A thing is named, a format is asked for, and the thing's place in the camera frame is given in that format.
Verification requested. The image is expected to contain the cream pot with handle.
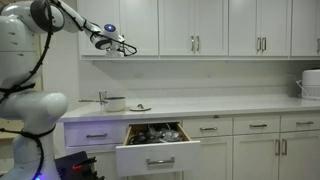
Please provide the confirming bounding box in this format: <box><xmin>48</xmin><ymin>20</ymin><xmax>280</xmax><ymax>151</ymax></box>
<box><xmin>78</xmin><ymin>96</ymin><xmax>127</xmax><ymax>113</ymax></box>

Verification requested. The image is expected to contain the white drawer front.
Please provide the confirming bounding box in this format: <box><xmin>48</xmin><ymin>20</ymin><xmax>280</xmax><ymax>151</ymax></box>
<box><xmin>232</xmin><ymin>115</ymin><xmax>280</xmax><ymax>136</ymax></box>
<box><xmin>182</xmin><ymin>117</ymin><xmax>233</xmax><ymax>138</ymax></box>
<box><xmin>64</xmin><ymin>121</ymin><xmax>128</xmax><ymax>148</ymax></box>
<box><xmin>280</xmin><ymin>114</ymin><xmax>320</xmax><ymax>133</ymax></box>

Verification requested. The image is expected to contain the flat pot lid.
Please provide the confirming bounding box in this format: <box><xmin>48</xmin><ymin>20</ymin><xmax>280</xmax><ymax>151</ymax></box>
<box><xmin>129</xmin><ymin>103</ymin><xmax>152</xmax><ymax>112</ymax></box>

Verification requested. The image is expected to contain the white cylindrical appliance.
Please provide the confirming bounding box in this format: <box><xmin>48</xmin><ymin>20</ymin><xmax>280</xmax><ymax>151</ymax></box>
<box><xmin>300</xmin><ymin>68</ymin><xmax>320</xmax><ymax>101</ymax></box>

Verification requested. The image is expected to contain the dark utensils pile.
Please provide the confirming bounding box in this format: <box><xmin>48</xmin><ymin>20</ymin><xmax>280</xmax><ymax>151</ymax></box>
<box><xmin>128</xmin><ymin>123</ymin><xmax>184</xmax><ymax>145</ymax></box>

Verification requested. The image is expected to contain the open white wooden drawer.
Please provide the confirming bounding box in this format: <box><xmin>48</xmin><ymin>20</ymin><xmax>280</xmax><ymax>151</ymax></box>
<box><xmin>115</xmin><ymin>122</ymin><xmax>201</xmax><ymax>178</ymax></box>

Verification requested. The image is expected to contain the white upper cabinet frame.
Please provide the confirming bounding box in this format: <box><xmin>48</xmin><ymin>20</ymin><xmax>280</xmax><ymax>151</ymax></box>
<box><xmin>77</xmin><ymin>0</ymin><xmax>320</xmax><ymax>62</ymax></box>

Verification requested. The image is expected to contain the red black hand tool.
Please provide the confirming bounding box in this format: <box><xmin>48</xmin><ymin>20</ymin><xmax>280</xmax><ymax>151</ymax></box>
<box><xmin>71</xmin><ymin>156</ymin><xmax>98</xmax><ymax>172</ymax></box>

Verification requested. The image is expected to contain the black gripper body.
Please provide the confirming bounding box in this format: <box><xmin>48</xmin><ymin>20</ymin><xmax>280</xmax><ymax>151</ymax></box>
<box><xmin>116</xmin><ymin>42</ymin><xmax>127</xmax><ymax>56</ymax></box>

